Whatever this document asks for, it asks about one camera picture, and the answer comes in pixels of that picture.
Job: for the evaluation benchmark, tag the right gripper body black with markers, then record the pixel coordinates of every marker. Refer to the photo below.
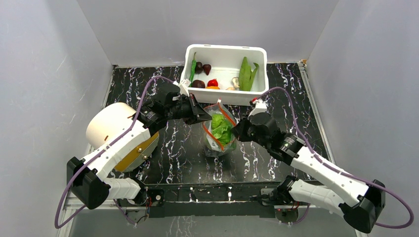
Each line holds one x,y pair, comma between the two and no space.
244,131

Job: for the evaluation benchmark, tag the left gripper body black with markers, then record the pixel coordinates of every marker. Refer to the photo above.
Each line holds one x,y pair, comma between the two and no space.
181,111

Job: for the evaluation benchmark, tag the green napa cabbage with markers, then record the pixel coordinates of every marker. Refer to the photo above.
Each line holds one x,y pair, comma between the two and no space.
220,130

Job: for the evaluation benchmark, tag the clear zip top bag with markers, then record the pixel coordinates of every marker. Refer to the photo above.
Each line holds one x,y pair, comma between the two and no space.
211,149

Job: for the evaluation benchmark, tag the long green chili pepper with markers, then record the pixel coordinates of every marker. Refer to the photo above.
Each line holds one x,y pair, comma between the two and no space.
193,67

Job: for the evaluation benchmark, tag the white plastic bin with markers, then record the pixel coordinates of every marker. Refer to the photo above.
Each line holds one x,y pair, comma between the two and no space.
225,64

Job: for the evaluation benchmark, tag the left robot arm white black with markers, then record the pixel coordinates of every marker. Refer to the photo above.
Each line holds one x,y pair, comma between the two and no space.
89,176

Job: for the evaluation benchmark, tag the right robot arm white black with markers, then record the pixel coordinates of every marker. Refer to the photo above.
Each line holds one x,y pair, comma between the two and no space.
359,204

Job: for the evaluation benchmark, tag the orange fruit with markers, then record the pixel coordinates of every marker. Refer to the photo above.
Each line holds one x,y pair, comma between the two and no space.
213,87

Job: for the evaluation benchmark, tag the dark purple fruit front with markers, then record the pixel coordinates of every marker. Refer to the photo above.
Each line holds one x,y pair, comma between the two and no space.
198,84

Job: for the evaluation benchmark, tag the dark purple fruit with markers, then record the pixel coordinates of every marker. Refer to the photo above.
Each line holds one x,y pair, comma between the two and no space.
198,68
198,84

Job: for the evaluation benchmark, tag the red tomato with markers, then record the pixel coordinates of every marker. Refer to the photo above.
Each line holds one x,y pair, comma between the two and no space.
212,83

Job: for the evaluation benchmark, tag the dark purple fruit back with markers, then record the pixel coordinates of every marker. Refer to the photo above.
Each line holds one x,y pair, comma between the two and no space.
198,68

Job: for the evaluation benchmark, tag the dark red fruit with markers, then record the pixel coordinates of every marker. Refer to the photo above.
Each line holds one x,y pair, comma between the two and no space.
207,69

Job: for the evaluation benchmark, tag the beige mushroom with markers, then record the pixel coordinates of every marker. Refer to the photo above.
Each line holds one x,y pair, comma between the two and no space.
235,84

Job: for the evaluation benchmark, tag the green leafy vegetable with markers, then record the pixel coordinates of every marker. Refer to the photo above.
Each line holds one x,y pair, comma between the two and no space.
247,75

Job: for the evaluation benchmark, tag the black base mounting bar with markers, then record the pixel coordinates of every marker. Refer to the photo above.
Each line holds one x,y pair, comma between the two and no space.
217,199

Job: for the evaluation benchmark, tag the white cylindrical drum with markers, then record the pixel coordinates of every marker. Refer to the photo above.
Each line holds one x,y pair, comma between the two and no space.
110,123

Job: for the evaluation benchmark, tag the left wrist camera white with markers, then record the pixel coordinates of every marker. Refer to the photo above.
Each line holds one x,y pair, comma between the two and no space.
183,85

